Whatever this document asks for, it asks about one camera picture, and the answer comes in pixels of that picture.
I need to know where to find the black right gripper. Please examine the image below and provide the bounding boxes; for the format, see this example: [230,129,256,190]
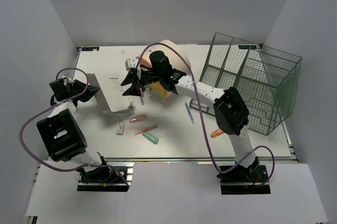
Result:
[122,69,163,96]

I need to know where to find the purple pen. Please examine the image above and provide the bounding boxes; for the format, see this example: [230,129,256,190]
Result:
[140,87,144,106]

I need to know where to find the white silver-spined booklet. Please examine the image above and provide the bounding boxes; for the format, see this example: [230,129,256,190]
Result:
[87,74,134,115]

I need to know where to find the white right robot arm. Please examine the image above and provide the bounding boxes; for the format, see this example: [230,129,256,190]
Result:
[122,50,259,181]

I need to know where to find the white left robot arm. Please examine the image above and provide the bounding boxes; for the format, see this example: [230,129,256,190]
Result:
[36,77,111,182]

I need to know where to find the pink highlighter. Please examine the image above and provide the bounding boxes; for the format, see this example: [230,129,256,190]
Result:
[129,114,147,124]

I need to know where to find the white eraser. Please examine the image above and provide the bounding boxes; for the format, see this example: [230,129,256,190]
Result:
[116,123,125,135]

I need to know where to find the red pen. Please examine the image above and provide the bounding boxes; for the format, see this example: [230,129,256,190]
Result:
[135,125,158,135]

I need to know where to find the cream round drawer box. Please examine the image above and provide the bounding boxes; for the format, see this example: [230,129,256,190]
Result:
[137,39,191,99]

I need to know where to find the green highlighter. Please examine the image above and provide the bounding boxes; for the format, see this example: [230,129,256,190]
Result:
[142,132,159,145]

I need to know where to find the blue pen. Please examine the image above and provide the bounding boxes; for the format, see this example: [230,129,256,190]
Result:
[184,102,195,124]

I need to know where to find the orange highlighter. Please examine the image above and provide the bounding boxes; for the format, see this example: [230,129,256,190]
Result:
[210,129,224,138]

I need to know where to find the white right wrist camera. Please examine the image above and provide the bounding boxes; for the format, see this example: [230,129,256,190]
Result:
[125,58,138,72]

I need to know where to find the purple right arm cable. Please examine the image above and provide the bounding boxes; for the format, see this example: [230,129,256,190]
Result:
[137,42,276,188]

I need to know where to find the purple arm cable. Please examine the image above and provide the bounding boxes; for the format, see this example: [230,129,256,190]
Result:
[137,42,276,188]
[18,68,130,187]

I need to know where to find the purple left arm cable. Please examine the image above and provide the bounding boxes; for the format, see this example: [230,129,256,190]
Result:
[18,68,130,187]

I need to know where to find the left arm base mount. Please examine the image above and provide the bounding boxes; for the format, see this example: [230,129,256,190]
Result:
[77,162,134,192]

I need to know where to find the green wire mesh organizer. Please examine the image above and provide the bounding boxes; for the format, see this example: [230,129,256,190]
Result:
[199,33,302,135]

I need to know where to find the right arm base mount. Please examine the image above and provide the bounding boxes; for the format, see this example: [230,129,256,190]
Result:
[216,165,271,195]

